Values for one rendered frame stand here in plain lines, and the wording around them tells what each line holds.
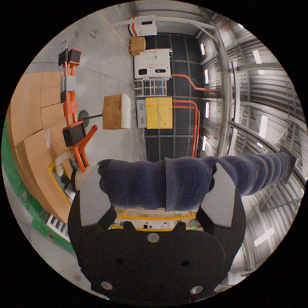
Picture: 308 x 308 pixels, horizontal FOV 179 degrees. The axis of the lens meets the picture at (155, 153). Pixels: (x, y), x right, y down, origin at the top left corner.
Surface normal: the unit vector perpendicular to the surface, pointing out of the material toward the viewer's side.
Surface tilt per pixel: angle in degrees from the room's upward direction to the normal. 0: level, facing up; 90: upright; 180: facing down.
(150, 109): 90
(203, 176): 91
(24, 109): 0
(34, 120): 0
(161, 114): 90
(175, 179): 63
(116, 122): 90
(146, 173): 75
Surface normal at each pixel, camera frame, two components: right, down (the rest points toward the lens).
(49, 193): 1.00, -0.02
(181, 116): -0.03, 0.44
